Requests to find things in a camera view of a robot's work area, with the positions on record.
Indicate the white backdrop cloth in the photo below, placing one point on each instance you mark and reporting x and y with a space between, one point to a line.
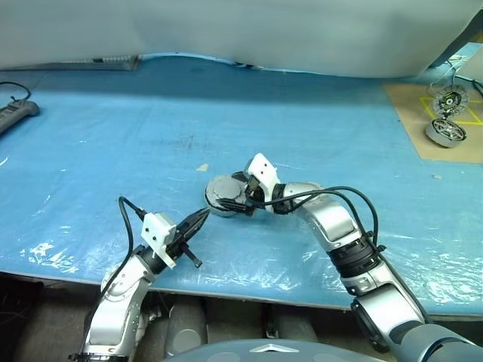
226 26

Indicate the grey round metal disc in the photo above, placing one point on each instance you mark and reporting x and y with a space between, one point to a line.
224 188

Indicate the brown cardboard sheet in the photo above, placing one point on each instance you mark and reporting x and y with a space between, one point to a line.
411 128

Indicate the silver motor housing copper windings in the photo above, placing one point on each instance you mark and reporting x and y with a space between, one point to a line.
211 205

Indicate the grey robot torso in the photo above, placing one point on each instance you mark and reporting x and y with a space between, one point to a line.
234 354

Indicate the long silver power strip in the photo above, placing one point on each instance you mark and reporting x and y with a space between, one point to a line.
113 62

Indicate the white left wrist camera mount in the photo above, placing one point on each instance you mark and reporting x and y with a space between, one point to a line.
154 234

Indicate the metal gear on stand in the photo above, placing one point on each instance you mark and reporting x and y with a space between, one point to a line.
451 100

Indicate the small beige tape scrap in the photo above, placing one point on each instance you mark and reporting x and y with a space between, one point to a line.
203 167

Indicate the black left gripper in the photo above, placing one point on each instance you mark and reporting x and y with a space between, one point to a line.
179 241

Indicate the round metal bearing part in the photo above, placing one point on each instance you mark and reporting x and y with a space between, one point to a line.
437 141

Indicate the yellow tape square outline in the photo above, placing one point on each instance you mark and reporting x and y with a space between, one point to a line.
426 106

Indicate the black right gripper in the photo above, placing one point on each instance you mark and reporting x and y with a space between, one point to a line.
256 198

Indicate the grey rounded cylinder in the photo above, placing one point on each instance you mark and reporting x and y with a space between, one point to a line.
294 324
185 320

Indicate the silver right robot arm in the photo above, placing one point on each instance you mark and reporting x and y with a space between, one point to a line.
332 222

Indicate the grey power strip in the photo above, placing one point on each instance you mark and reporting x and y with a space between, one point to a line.
19 113

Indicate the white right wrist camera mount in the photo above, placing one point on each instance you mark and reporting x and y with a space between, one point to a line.
264 169

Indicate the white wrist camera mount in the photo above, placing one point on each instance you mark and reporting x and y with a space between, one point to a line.
264 169
154 234

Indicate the silver spoked spare rotor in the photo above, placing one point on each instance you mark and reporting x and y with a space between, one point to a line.
449 130

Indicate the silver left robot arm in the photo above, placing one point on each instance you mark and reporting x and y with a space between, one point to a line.
120 301

